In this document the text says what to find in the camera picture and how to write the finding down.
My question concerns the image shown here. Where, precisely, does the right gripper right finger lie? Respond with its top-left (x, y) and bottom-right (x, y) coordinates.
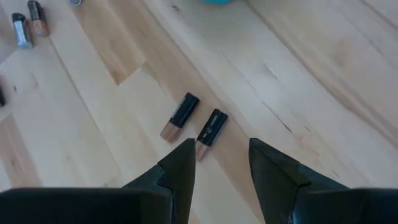
top-left (248, 138), bottom-right (398, 224)

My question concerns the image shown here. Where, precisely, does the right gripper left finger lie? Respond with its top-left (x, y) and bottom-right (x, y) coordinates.
top-left (0, 138), bottom-right (196, 224)

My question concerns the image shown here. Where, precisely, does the Duracell battery black copper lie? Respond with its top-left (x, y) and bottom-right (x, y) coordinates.
top-left (195, 108), bottom-right (229, 162)
top-left (27, 0), bottom-right (50, 38)
top-left (160, 92), bottom-right (200, 144)

